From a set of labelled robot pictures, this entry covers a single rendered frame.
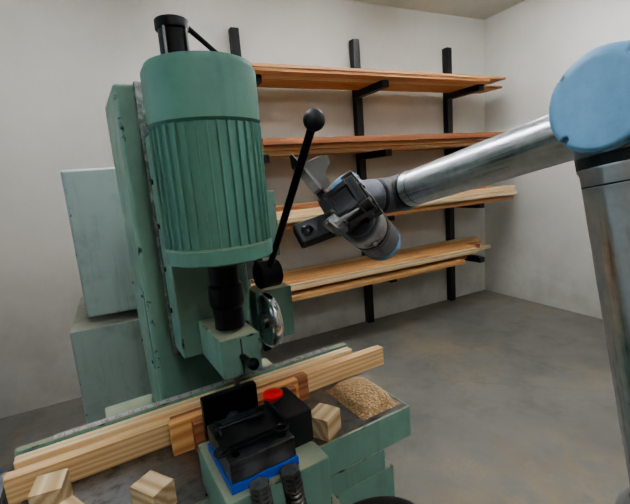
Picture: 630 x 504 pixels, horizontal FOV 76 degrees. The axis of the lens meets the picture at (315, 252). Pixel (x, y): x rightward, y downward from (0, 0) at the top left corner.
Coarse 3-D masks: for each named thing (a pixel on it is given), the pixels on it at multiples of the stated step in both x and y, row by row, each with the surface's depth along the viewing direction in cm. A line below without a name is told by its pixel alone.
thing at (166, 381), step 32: (128, 96) 75; (128, 128) 75; (128, 160) 76; (128, 192) 77; (128, 224) 87; (160, 288) 82; (160, 320) 82; (160, 352) 83; (160, 384) 84; (192, 384) 87
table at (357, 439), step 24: (312, 408) 74; (408, 408) 73; (360, 432) 68; (384, 432) 70; (408, 432) 74; (144, 456) 65; (168, 456) 64; (192, 456) 64; (336, 456) 65; (360, 456) 68; (96, 480) 60; (120, 480) 60; (192, 480) 58
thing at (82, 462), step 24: (336, 360) 84; (360, 360) 86; (264, 384) 77; (312, 384) 80; (144, 432) 65; (168, 432) 67; (72, 456) 60; (96, 456) 61; (120, 456) 63; (24, 480) 57; (72, 480) 60
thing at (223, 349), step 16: (208, 320) 76; (208, 336) 71; (224, 336) 67; (240, 336) 67; (256, 336) 68; (208, 352) 73; (224, 352) 66; (240, 352) 67; (256, 352) 69; (224, 368) 66; (240, 368) 68
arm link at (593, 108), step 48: (624, 48) 42; (576, 96) 46; (624, 96) 42; (576, 144) 46; (624, 144) 43; (624, 192) 44; (624, 240) 45; (624, 288) 46; (624, 336) 47; (624, 384) 48; (624, 432) 50
